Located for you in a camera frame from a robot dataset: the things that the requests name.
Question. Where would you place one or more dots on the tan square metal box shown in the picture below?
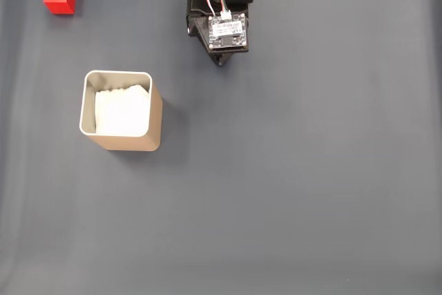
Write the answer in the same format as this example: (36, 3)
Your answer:
(138, 143)

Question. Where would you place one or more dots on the white tissue paper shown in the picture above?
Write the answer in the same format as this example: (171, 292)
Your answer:
(121, 112)

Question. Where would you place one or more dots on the camera circuit board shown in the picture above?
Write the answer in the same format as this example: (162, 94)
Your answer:
(228, 30)

